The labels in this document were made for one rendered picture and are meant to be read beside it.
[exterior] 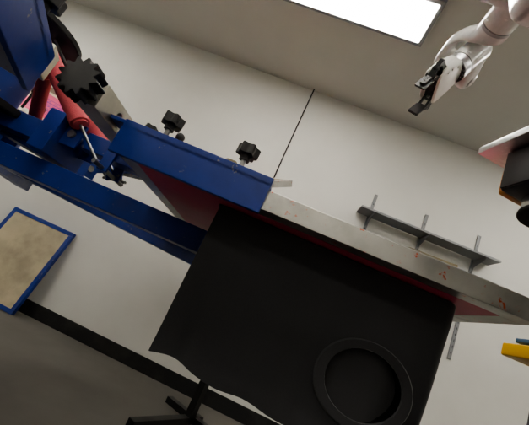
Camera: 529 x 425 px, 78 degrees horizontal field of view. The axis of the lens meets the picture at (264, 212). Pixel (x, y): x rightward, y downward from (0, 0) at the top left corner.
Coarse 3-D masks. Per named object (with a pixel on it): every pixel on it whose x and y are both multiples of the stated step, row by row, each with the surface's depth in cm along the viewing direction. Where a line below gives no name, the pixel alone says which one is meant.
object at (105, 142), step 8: (88, 136) 90; (96, 136) 90; (96, 144) 90; (104, 144) 90; (88, 152) 91; (96, 152) 89; (104, 152) 89; (120, 160) 88; (120, 168) 93; (128, 168) 88
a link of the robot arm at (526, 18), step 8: (512, 0) 53; (520, 0) 50; (528, 0) 49; (512, 8) 52; (520, 8) 51; (528, 8) 50; (512, 16) 53; (520, 16) 51; (528, 16) 50; (520, 24) 54; (528, 24) 52
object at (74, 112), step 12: (60, 48) 107; (60, 60) 93; (60, 72) 90; (36, 84) 121; (48, 84) 121; (36, 96) 124; (60, 96) 88; (36, 108) 128; (72, 108) 86; (72, 120) 86; (84, 120) 87; (84, 132) 87; (96, 132) 98
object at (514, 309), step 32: (128, 160) 65; (160, 192) 80; (288, 224) 59; (320, 224) 56; (352, 224) 56; (384, 256) 55; (416, 256) 55; (448, 288) 54; (480, 288) 53; (480, 320) 64; (512, 320) 55
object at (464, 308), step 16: (160, 176) 66; (176, 192) 73; (192, 192) 67; (192, 208) 82; (208, 208) 74; (240, 208) 63; (272, 224) 64; (320, 240) 60; (352, 256) 61; (384, 272) 61; (432, 288) 58; (464, 304) 59
